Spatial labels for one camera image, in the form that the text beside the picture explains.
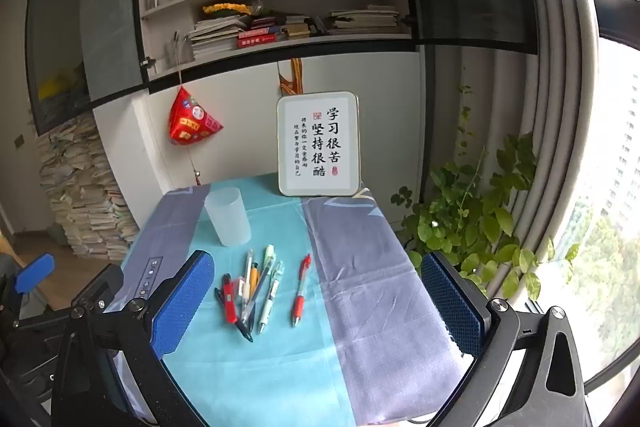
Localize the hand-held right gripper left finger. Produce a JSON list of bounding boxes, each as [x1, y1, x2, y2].
[[52, 250, 216, 427]]

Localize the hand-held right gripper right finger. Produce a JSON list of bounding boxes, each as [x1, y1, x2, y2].
[[420, 251, 593, 427]]

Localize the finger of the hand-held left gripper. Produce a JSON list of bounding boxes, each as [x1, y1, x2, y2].
[[14, 254, 56, 296], [71, 264, 125, 310]]

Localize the black pen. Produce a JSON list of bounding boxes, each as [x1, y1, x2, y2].
[[214, 287, 255, 342]]

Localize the frosted plastic cup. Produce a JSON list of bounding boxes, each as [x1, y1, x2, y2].
[[204, 187, 252, 248]]

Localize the clear gel pen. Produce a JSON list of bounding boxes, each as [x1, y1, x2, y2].
[[240, 260, 285, 324]]

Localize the red pen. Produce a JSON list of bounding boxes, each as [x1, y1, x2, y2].
[[289, 253, 313, 328]]

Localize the pile of papers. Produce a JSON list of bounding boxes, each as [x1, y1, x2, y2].
[[37, 114, 142, 260]]

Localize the green leafy plant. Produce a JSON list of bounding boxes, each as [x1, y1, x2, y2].
[[390, 82, 583, 308]]

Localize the blue and grey tablecloth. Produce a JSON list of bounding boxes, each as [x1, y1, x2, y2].
[[102, 172, 473, 427]]

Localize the red hanging ornament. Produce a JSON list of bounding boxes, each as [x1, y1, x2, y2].
[[168, 87, 224, 186]]

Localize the framed calligraphy sign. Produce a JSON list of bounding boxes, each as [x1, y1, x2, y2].
[[276, 90, 362, 198]]

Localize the grey curtain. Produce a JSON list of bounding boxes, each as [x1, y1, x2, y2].
[[487, 0, 601, 303]]

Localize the clear pen holder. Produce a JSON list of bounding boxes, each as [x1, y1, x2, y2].
[[166, 32, 195, 65]]

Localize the orange ribbon medal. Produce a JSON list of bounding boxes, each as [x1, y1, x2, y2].
[[280, 57, 304, 96]]

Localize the stack of worn books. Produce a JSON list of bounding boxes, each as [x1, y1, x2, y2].
[[187, 16, 251, 60]]

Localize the red book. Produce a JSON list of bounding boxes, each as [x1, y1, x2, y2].
[[236, 32, 278, 50]]

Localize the stack of flat notebooks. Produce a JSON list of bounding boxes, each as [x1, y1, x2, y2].
[[327, 5, 403, 36]]

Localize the yellow flower garland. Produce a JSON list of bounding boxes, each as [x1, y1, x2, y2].
[[202, 3, 251, 18]]

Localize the stack of dark books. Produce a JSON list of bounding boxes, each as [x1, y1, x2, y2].
[[250, 9, 328, 40]]

